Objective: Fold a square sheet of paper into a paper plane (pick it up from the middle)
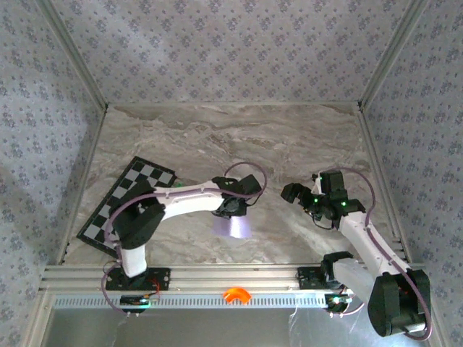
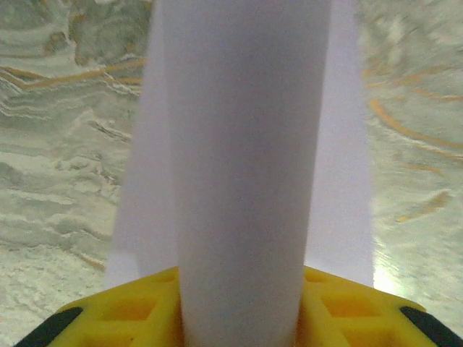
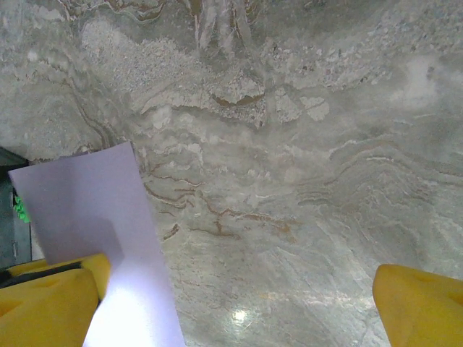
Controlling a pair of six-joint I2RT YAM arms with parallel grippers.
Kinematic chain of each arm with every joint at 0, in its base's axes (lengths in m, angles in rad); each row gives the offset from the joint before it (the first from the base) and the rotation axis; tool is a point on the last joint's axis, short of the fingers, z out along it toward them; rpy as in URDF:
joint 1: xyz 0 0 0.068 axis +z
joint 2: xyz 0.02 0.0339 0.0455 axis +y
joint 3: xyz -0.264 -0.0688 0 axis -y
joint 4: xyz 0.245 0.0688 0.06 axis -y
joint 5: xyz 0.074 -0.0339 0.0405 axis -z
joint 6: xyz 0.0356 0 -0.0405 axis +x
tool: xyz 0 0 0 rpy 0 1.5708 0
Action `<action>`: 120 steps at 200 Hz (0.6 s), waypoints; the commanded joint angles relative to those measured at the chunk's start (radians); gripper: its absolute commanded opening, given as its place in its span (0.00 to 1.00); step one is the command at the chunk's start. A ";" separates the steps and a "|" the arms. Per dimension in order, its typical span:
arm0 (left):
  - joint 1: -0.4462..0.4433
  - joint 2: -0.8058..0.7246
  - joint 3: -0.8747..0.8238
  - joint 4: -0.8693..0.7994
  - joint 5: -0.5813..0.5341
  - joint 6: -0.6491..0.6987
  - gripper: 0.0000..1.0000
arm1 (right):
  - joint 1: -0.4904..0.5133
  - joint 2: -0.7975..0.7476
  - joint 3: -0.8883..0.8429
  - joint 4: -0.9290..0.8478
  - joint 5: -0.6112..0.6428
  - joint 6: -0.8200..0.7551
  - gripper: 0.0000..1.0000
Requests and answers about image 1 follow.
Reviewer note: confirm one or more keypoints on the lilac paper sheet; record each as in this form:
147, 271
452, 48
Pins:
231, 227

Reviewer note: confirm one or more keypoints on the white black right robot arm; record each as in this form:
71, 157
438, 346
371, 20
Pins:
352, 231

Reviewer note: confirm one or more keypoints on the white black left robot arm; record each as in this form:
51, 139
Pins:
188, 206

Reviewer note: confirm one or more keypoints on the shiny metal sheet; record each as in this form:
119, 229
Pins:
217, 329

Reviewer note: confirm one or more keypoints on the orange curved plastic piece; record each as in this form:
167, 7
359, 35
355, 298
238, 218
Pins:
231, 294

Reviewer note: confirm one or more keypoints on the small circuit board green light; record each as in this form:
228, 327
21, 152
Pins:
334, 300
132, 300

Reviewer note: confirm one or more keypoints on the black grey checkerboard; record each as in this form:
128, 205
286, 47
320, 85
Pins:
144, 173

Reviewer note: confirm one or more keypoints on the aluminium table side rail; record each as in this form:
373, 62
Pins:
383, 180
84, 184

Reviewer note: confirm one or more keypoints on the aluminium frame rail wide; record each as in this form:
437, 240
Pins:
231, 276

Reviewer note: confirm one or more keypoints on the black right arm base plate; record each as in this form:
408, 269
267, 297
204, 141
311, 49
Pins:
307, 278

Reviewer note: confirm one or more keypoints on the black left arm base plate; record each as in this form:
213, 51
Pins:
161, 278

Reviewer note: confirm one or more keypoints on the thin aluminium table rail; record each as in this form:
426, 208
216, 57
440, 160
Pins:
231, 103

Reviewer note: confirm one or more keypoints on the aluminium frame post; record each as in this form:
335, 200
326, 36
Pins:
392, 54
74, 54

